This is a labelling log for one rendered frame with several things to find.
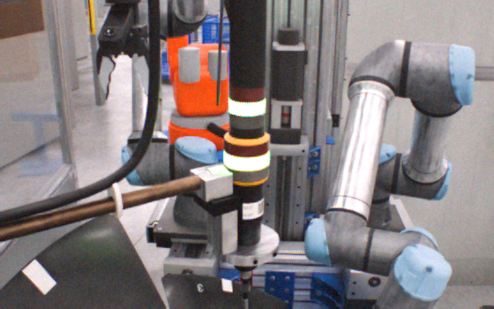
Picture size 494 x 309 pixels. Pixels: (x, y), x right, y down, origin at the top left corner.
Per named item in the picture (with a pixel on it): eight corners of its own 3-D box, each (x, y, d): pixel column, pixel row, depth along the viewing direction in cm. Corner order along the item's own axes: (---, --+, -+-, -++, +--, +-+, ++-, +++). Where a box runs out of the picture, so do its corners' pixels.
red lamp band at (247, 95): (242, 104, 42) (242, 90, 42) (222, 95, 45) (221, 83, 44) (273, 99, 44) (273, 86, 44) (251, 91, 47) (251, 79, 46)
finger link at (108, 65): (112, 94, 102) (125, 55, 99) (105, 101, 96) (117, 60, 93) (99, 89, 102) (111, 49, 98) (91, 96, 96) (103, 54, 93)
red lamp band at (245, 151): (240, 161, 43) (240, 148, 43) (215, 146, 47) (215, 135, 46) (278, 151, 46) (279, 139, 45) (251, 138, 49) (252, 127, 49)
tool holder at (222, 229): (219, 282, 45) (217, 189, 41) (183, 247, 50) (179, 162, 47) (292, 252, 49) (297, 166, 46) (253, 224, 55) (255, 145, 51)
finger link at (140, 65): (166, 88, 101) (148, 48, 98) (161, 95, 96) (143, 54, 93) (153, 94, 102) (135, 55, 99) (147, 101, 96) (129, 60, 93)
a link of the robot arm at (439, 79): (395, 165, 138) (407, 27, 93) (447, 173, 133) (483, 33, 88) (389, 201, 132) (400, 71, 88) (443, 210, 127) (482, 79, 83)
